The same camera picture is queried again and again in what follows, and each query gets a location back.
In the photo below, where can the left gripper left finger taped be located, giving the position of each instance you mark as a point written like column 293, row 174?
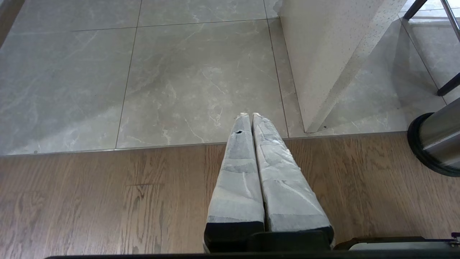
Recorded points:
column 237, row 187

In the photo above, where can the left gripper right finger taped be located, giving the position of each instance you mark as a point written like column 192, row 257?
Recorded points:
column 287, row 194

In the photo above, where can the speckled beige stone counter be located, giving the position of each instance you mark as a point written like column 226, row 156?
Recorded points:
column 323, row 54

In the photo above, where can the steel inner bin black base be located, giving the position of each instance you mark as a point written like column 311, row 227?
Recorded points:
column 442, row 133

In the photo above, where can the dark bar stool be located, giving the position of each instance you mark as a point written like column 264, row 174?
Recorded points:
column 447, row 84

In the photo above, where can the dark wooden baseboard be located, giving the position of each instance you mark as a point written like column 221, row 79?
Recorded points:
column 7, row 14

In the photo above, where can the chrome stool footrest frame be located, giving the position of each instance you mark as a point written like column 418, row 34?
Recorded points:
column 451, row 18

